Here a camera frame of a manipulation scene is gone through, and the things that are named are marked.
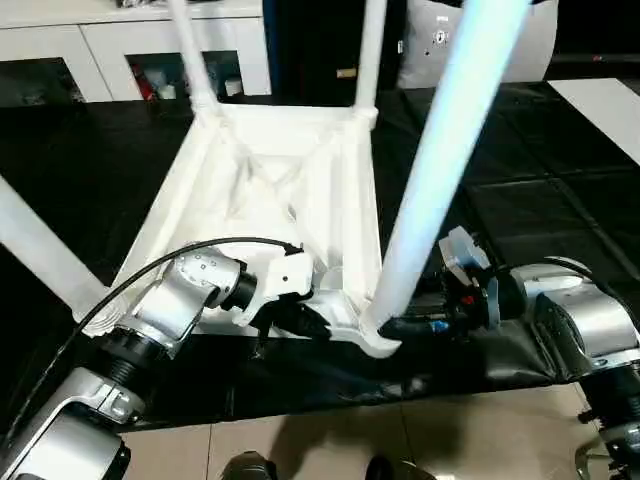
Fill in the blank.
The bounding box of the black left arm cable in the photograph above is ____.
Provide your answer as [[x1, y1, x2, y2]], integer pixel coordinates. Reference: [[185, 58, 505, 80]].
[[0, 237, 305, 453]]

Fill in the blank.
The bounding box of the white plastic table top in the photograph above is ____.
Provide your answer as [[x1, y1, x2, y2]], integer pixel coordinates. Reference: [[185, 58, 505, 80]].
[[80, 100, 407, 359]]

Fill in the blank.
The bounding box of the white plastic table leg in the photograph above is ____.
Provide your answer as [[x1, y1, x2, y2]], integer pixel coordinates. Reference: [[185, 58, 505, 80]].
[[362, 0, 533, 347], [350, 0, 389, 121], [0, 175, 113, 323], [165, 0, 223, 117]]

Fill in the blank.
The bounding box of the white cabinet with glass doors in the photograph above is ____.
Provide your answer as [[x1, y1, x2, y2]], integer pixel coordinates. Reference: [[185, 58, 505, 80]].
[[0, 0, 273, 103]]

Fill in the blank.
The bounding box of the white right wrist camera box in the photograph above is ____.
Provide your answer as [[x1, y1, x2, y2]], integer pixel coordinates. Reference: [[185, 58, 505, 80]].
[[438, 227, 494, 301]]

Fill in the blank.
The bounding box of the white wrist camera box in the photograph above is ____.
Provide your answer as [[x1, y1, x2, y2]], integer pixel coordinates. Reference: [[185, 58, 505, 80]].
[[438, 227, 494, 301], [235, 252, 317, 327]]

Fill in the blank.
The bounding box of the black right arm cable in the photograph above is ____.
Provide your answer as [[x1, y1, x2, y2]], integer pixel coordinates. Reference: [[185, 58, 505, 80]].
[[540, 257, 623, 293]]

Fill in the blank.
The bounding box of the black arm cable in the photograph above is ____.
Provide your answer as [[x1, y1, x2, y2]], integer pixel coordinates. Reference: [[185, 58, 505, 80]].
[[0, 237, 305, 453], [540, 257, 623, 293]]

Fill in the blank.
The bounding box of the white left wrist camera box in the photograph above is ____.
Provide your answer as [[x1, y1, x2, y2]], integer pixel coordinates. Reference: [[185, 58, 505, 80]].
[[235, 252, 317, 327]]

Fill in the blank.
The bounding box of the black left robot foot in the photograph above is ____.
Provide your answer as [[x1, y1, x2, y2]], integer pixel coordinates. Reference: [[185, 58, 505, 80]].
[[222, 452, 279, 480]]

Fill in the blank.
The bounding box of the black work mat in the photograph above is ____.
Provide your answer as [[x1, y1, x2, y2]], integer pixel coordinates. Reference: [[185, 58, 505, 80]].
[[0, 85, 640, 433]]

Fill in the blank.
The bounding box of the grey pillow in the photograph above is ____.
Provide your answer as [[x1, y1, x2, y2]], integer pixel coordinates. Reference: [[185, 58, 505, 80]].
[[397, 0, 559, 91]]

